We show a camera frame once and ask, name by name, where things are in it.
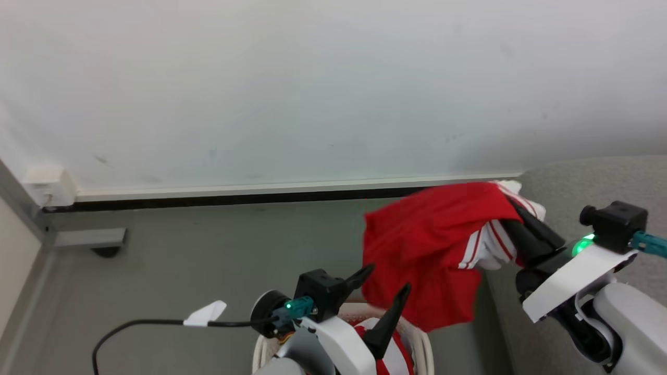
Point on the white wall socket box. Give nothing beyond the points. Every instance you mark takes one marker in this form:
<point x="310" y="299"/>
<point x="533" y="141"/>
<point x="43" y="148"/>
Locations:
<point x="49" y="185"/>

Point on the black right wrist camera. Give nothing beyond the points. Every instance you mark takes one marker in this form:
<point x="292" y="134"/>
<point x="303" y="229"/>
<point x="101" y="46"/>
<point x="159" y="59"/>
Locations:
<point x="615" y="224"/>

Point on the grey fabric sofa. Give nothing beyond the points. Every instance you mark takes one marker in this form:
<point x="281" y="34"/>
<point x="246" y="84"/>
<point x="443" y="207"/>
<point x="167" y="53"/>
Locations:
<point x="573" y="187"/>

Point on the black caster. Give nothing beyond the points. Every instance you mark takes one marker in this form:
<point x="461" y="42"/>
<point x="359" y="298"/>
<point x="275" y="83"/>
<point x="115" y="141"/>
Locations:
<point x="107" y="252"/>

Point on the grey metal frame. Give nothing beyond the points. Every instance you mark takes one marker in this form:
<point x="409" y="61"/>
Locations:
<point x="88" y="237"/>

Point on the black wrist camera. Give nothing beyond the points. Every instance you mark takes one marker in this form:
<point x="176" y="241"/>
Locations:
<point x="615" y="224"/>
<point x="320" y="291"/>

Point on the red and white garment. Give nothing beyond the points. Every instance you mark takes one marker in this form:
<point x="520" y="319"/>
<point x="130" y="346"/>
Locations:
<point x="398" y="359"/>

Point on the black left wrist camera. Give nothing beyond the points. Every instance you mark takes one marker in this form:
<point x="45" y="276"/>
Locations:
<point x="320" y="291"/>

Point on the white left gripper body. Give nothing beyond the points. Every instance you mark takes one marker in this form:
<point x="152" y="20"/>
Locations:
<point x="341" y="344"/>

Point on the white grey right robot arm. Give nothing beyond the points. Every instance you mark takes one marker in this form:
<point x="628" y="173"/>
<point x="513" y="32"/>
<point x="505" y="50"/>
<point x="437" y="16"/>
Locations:
<point x="625" y="325"/>

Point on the white baseboard strip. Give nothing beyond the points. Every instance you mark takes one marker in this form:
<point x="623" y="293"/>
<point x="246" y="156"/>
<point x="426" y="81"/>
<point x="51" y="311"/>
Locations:
<point x="260" y="188"/>

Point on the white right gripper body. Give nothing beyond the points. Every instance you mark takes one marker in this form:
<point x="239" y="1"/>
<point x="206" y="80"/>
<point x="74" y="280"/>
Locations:
<point x="570" y="281"/>

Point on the red garment with white stripes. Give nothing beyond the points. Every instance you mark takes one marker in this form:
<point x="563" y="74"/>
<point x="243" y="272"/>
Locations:
<point x="427" y="245"/>

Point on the white plastic laundry basket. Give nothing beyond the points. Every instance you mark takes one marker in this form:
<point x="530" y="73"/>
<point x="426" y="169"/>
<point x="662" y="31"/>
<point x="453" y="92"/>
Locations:
<point x="424" y="344"/>

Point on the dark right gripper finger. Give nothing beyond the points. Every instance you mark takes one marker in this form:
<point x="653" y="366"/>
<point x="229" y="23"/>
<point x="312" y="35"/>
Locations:
<point x="542" y="229"/>
<point x="529" y="242"/>

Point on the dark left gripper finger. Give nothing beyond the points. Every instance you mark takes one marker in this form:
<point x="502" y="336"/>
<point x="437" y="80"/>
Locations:
<point x="358" y="276"/>
<point x="390" y="320"/>

